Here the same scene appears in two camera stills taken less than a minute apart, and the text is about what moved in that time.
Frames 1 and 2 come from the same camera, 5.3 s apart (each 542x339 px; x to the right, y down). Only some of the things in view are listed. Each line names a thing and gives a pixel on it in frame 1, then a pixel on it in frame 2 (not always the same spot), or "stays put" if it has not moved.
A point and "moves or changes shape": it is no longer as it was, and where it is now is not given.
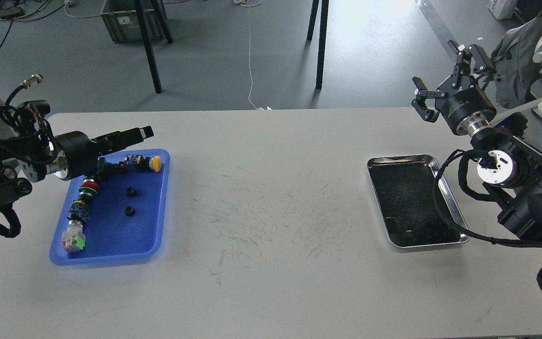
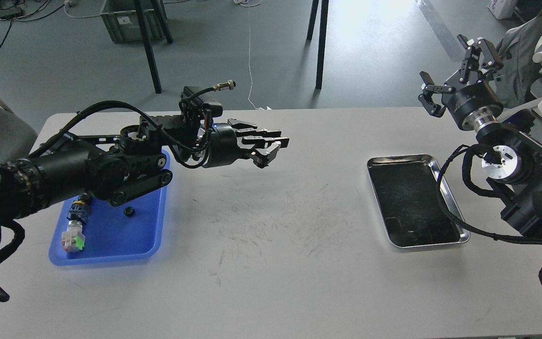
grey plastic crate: (122, 18) stays put
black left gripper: (79, 154) to (224, 149)
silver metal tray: (403, 186) stays put
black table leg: (322, 34) stays put
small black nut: (131, 191) moves or changes shape
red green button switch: (80, 209) stays put
